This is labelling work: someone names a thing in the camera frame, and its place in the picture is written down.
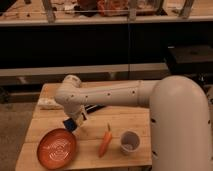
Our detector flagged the orange carrot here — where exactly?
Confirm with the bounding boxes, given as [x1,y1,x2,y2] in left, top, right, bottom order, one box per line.
[98,125,112,157]

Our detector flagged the long workbench shelf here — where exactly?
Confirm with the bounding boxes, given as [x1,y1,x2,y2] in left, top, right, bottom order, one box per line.
[0,0,213,27]

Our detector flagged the orange ceramic bowl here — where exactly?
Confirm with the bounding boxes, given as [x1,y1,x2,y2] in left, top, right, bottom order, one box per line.
[37,128,77,170]

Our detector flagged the wooden table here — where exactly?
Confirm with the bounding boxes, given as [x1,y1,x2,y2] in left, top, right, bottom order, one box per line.
[14,80,158,171]

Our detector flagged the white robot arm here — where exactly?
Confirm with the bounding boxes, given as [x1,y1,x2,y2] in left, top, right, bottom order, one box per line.
[54,75,213,171]

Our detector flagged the white gripper body with blue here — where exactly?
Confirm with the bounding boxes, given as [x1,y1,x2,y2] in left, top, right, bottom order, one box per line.
[63,107,87,132]

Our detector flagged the black box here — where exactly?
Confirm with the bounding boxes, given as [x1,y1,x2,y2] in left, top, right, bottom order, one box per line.
[165,45,213,75]

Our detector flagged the small white cup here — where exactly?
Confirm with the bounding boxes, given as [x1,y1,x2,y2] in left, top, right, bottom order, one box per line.
[120,131,140,155]

